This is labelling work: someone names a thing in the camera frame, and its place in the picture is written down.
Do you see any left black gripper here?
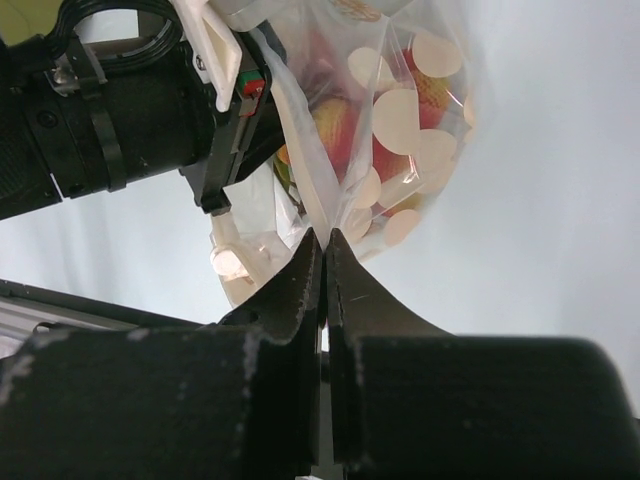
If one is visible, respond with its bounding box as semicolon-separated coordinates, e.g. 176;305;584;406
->
180;33;284;214

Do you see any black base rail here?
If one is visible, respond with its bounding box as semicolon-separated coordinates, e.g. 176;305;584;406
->
1;280;215;349

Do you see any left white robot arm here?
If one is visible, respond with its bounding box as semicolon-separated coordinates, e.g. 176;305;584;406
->
1;1;284;218

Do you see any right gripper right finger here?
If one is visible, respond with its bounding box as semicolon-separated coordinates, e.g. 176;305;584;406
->
325;231;639;479

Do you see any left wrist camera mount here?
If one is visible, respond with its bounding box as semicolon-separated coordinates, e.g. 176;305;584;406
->
172;0;242;113

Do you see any olive green plastic basket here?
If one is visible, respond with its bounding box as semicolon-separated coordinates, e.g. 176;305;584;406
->
0;0;139;45

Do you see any polka dot strawberry bag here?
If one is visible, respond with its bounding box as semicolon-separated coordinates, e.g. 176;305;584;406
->
211;1;474;306

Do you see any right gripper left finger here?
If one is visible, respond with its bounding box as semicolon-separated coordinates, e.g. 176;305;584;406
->
1;232;323;479

